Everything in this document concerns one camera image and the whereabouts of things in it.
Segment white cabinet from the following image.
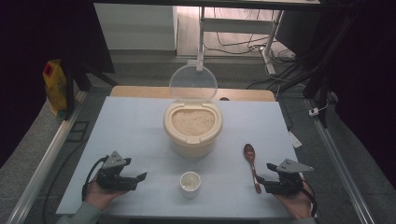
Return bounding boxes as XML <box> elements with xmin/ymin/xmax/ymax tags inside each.
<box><xmin>93</xmin><ymin>3</ymin><xmax>178</xmax><ymax>51</ymax></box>

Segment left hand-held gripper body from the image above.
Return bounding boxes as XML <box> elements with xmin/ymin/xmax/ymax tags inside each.
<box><xmin>95</xmin><ymin>150</ymin><xmax>138</xmax><ymax>191</ymax></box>

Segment black metal stand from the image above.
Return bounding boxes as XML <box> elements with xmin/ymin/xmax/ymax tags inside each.
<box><xmin>60</xmin><ymin>0</ymin><xmax>120</xmax><ymax>121</ymax></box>
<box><xmin>302</xmin><ymin>12</ymin><xmax>353</xmax><ymax>129</ymax></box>

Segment pale blue table mat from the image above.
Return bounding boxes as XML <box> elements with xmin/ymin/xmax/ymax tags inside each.
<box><xmin>55</xmin><ymin>95</ymin><xmax>308</xmax><ymax>219</ymax></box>

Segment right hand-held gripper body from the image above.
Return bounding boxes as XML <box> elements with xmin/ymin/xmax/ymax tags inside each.
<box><xmin>264</xmin><ymin>158</ymin><xmax>315</xmax><ymax>197</ymax></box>

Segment white desk frame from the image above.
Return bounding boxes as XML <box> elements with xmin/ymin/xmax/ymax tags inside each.
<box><xmin>196</xmin><ymin>6</ymin><xmax>285</xmax><ymax>76</ymax></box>

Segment white cup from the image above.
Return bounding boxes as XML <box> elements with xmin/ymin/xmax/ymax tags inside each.
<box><xmin>178</xmin><ymin>171</ymin><xmax>202</xmax><ymax>200</ymax></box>

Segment black floor cables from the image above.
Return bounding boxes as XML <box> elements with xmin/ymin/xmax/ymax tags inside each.
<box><xmin>203</xmin><ymin>7</ymin><xmax>297</xmax><ymax>64</ymax></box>

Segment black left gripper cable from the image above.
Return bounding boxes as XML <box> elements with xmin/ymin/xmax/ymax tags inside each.
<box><xmin>80</xmin><ymin>156</ymin><xmax>108</xmax><ymax>203</ymax></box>

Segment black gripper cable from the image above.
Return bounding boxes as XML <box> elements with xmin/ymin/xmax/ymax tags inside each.
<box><xmin>80</xmin><ymin>156</ymin><xmax>108</xmax><ymax>203</ymax></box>
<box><xmin>300</xmin><ymin>181</ymin><xmax>318</xmax><ymax>218</ymax></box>

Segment white paper tag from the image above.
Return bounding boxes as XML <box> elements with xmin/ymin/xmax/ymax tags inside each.
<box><xmin>287</xmin><ymin>130</ymin><xmax>304</xmax><ymax>149</ymax></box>

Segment yellow and red box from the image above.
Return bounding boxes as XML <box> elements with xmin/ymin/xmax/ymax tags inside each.
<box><xmin>42</xmin><ymin>59</ymin><xmax>69</xmax><ymax>119</ymax></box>

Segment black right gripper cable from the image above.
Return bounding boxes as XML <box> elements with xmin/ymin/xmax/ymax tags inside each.
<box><xmin>300</xmin><ymin>181</ymin><xmax>318</xmax><ymax>218</ymax></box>

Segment brown wooden spoon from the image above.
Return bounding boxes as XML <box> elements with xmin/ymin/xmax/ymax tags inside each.
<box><xmin>243</xmin><ymin>143</ymin><xmax>262</xmax><ymax>195</ymax></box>

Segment aluminium rail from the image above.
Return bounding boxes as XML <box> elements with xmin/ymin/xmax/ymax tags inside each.
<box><xmin>303</xmin><ymin>97</ymin><xmax>378</xmax><ymax>224</ymax></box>
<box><xmin>6</xmin><ymin>90</ymin><xmax>89</xmax><ymax>224</ymax></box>

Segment dark monitor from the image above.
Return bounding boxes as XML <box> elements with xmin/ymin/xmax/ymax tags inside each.
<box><xmin>275</xmin><ymin>8</ymin><xmax>322</xmax><ymax>58</ymax></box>

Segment wooden table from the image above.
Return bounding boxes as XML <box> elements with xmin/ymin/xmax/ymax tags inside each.
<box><xmin>109</xmin><ymin>85</ymin><xmax>276</xmax><ymax>103</ymax></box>

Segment person's left hand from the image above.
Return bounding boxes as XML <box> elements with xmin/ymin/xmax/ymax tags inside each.
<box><xmin>84</xmin><ymin>181</ymin><xmax>129</xmax><ymax>212</ymax></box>

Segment person's right hand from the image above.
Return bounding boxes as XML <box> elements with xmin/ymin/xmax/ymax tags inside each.
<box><xmin>275</xmin><ymin>181</ymin><xmax>313</xmax><ymax>221</ymax></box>

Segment rice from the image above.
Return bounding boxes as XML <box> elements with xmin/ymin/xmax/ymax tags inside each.
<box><xmin>171</xmin><ymin>108</ymin><xmax>216</xmax><ymax>137</ymax></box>

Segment cream rice container clear lid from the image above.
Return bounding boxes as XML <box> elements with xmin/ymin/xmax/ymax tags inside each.
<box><xmin>163</xmin><ymin>60</ymin><xmax>224</xmax><ymax>159</ymax></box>

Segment black floor cable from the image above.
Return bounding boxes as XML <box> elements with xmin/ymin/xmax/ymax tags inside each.
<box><xmin>41</xmin><ymin>136</ymin><xmax>91</xmax><ymax>224</ymax></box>

